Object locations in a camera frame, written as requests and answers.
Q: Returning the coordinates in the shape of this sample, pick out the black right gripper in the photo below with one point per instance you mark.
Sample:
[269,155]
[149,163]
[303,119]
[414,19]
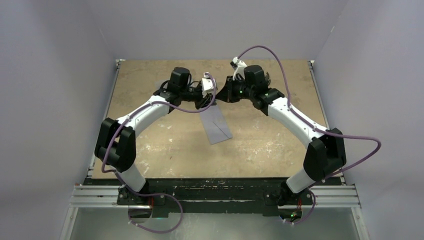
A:
[226,95]

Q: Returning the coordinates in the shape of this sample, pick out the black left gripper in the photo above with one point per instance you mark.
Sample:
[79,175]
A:
[208,99]

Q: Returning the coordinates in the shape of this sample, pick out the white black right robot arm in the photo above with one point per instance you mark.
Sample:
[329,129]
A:
[325,149]

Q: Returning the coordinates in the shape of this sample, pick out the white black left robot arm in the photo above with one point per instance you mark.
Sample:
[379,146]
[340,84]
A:
[116,141]

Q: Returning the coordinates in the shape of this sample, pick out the clear plastic screw box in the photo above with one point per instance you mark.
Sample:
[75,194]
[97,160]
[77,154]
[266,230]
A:
[160,84]

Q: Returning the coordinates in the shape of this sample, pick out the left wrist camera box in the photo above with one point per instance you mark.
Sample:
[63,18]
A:
[208,84]

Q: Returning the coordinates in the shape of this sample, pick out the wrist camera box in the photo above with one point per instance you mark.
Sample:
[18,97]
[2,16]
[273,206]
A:
[238,66]
[208,84]

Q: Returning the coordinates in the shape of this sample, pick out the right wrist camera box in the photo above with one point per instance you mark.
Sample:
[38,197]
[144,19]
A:
[238,66]

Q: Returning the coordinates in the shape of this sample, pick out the black aluminium base frame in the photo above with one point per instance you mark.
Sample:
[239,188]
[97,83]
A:
[214,196]

